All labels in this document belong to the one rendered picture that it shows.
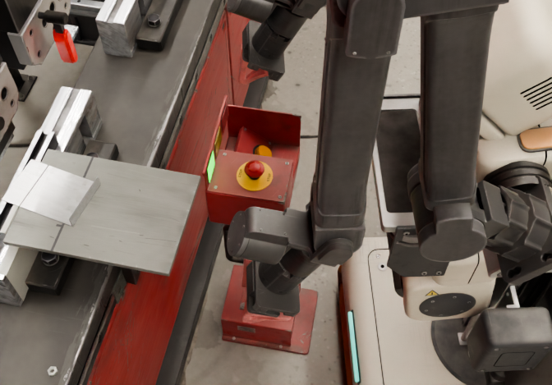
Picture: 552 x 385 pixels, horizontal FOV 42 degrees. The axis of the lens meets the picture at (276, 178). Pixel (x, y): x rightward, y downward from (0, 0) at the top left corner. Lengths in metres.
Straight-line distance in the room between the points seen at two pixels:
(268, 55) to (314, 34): 1.60
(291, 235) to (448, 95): 0.29
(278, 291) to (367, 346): 0.87
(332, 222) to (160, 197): 0.41
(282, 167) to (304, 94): 1.17
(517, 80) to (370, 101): 0.27
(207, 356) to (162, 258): 1.02
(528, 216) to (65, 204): 0.69
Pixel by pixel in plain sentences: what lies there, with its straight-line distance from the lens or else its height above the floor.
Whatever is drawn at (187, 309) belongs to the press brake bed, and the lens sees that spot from 2.11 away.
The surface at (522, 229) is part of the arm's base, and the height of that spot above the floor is 1.23.
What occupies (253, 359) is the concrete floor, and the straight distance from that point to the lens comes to 2.09.
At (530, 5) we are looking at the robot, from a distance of 0.90.
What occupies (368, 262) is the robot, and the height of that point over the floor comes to 0.28.
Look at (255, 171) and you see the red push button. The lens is 1.40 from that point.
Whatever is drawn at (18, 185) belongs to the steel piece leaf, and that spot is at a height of 1.00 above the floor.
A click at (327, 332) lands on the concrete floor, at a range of 2.12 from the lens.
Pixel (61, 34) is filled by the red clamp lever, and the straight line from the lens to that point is 1.11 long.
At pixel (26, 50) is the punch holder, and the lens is 1.08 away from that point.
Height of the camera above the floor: 1.96
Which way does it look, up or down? 56 degrees down
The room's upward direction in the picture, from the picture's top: straight up
